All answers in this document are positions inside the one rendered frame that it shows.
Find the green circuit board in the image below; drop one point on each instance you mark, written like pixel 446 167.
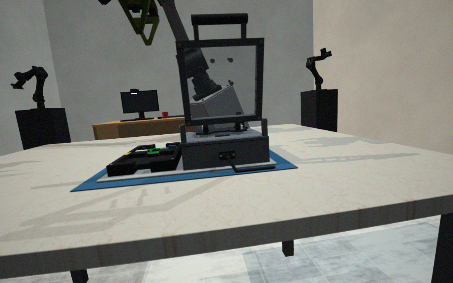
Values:
pixel 155 150

